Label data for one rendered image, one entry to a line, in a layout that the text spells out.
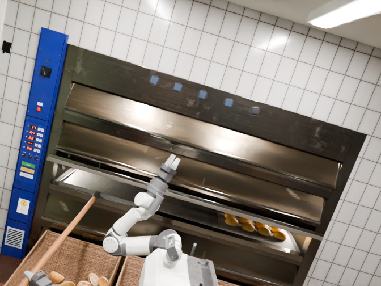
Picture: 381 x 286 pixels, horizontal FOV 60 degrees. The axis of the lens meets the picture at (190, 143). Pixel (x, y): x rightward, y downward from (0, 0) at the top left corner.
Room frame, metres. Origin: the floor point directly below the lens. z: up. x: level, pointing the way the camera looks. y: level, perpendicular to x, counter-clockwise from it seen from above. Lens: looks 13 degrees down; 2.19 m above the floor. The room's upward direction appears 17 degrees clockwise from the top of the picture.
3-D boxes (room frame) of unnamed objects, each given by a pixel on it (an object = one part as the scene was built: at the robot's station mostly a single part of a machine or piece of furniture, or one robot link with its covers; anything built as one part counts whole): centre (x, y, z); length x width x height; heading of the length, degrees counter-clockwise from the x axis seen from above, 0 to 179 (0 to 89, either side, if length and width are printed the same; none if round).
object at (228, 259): (2.07, -0.07, 1.02); 1.79 x 0.11 x 0.19; 92
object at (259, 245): (2.09, -0.07, 1.16); 1.80 x 0.06 x 0.04; 92
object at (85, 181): (2.25, 0.51, 1.19); 0.55 x 0.36 x 0.03; 92
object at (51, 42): (2.97, 1.00, 1.08); 1.93 x 0.16 x 2.15; 2
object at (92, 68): (2.09, -0.07, 2.00); 1.80 x 0.08 x 0.21; 92
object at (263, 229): (2.52, -0.64, 1.21); 0.61 x 0.48 x 0.06; 2
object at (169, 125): (2.07, -0.07, 1.80); 1.79 x 0.11 x 0.19; 92
